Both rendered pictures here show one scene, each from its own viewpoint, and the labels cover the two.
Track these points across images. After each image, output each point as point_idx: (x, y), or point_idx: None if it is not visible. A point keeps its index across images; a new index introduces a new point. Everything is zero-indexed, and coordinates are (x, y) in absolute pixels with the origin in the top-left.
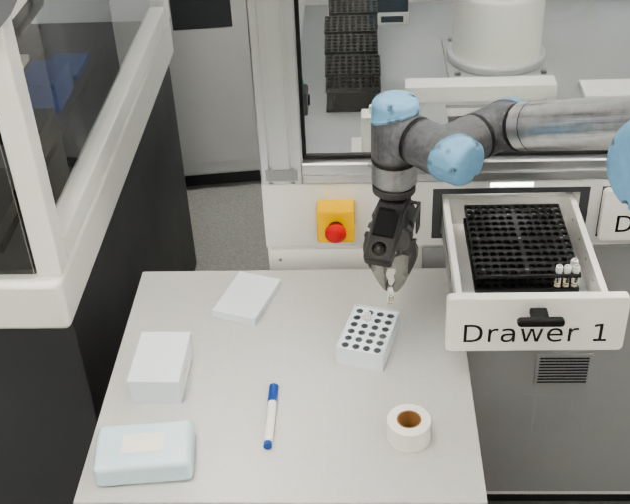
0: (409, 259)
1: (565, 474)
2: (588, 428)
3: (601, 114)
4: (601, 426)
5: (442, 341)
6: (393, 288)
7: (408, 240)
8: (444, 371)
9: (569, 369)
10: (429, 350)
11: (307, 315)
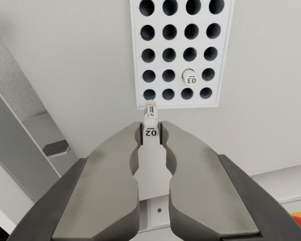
0: (54, 217)
1: None
2: (57, 126)
3: None
4: (49, 128)
5: (65, 82)
6: (140, 122)
7: None
8: (26, 6)
9: (51, 149)
10: (74, 55)
11: (284, 82)
